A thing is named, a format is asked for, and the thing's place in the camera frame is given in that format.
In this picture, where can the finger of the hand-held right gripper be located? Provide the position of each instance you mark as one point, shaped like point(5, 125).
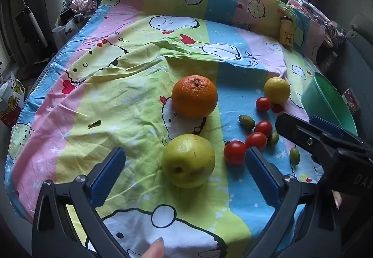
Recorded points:
point(326, 125)
point(294, 129)

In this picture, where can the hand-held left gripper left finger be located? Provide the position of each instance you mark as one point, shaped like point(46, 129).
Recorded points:
point(107, 176)

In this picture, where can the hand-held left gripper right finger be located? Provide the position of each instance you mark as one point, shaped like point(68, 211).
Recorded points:
point(262, 176)

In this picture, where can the small green jujube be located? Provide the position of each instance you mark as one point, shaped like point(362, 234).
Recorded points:
point(294, 156)
point(246, 121)
point(273, 138)

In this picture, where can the green plastic basin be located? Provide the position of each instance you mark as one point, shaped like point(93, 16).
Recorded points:
point(329, 100)

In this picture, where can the red cherry tomato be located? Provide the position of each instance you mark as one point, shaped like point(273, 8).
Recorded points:
point(263, 128)
point(255, 140)
point(235, 152)
point(263, 104)

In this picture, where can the yellow lemon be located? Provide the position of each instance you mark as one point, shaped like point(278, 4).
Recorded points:
point(276, 90)

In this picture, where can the yellow-green apple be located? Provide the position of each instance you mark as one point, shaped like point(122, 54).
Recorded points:
point(188, 161)

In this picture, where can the orange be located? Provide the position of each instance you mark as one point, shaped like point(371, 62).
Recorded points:
point(194, 96)

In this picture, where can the person's right hand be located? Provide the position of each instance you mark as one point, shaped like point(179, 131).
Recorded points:
point(336, 199)

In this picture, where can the person's left hand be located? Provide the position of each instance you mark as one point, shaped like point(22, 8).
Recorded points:
point(156, 249)

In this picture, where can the red patterned packet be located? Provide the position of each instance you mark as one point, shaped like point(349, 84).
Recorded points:
point(349, 99)

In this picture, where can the small green stalk piece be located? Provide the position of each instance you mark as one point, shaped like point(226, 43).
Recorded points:
point(94, 124)

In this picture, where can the dark box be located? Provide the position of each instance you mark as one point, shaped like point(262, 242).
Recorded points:
point(326, 59)

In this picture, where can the dark grey sofa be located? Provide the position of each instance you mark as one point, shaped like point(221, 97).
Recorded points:
point(360, 51)

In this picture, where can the cartoon printed bedsheet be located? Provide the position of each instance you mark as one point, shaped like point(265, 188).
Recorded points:
point(131, 94)

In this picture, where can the yellow cartoon bottle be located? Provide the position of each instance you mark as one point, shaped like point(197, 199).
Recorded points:
point(287, 32)

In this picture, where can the floral clothes pile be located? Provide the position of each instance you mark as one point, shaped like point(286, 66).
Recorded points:
point(317, 19)

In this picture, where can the printed cardboard box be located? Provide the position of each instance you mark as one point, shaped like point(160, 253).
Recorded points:
point(11, 97)

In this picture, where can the white roll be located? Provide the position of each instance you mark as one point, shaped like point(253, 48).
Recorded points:
point(35, 24)

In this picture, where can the pink clothes pile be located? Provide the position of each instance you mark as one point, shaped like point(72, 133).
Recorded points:
point(77, 5)

